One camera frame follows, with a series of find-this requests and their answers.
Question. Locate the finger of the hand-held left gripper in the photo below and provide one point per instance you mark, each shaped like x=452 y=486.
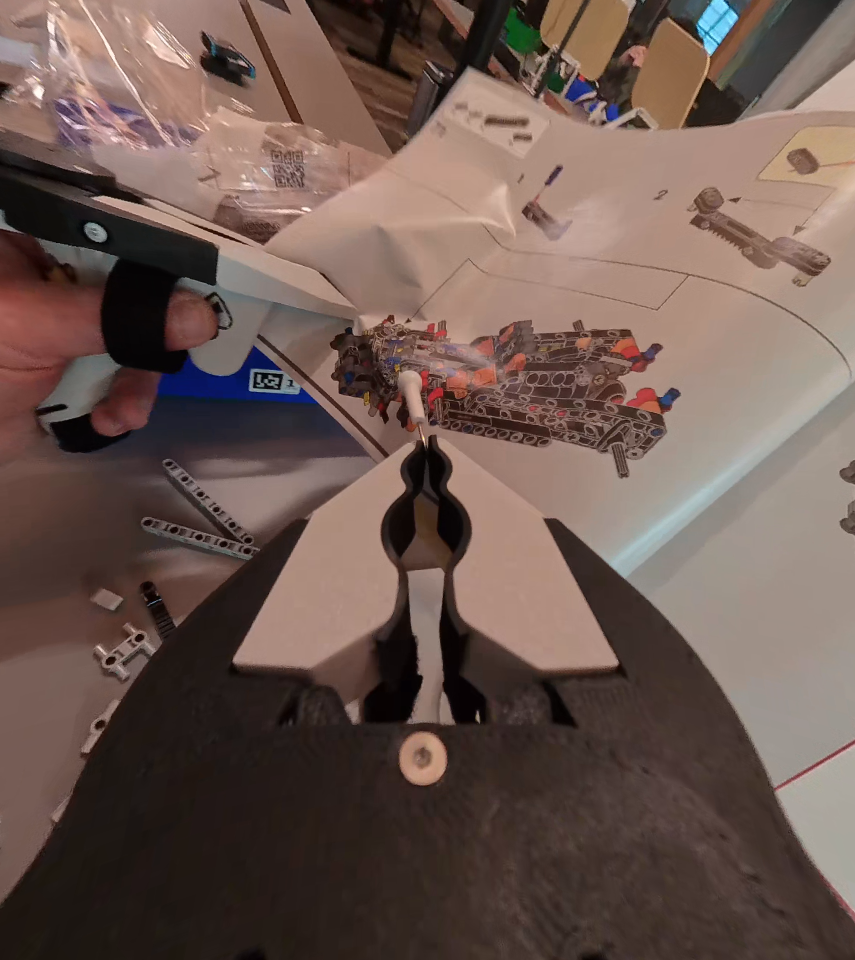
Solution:
x=270 y=285

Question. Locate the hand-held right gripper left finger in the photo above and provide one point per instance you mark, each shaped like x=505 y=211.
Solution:
x=315 y=600

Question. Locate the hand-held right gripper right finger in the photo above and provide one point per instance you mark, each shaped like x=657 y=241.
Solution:
x=532 y=600

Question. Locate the light grey lego axle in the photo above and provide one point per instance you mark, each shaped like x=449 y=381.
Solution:
x=411 y=390

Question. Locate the lego instruction booklet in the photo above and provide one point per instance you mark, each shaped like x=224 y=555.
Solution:
x=697 y=525

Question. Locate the light grey lego beam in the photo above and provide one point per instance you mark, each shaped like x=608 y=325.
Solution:
x=202 y=499
x=195 y=536

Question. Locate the black lego gear rack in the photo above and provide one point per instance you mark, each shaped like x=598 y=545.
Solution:
x=157 y=607

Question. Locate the pile of grey lego pieces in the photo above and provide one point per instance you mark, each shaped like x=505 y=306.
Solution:
x=125 y=649

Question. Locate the person's left hand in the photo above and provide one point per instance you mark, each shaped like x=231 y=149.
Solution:
x=7 y=337

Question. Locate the blue plastic bin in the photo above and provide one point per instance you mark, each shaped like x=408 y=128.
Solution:
x=210 y=386

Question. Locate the small black blue object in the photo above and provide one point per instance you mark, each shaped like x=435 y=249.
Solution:
x=226 y=56

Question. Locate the tan chair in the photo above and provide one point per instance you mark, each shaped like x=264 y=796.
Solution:
x=671 y=75
x=585 y=34

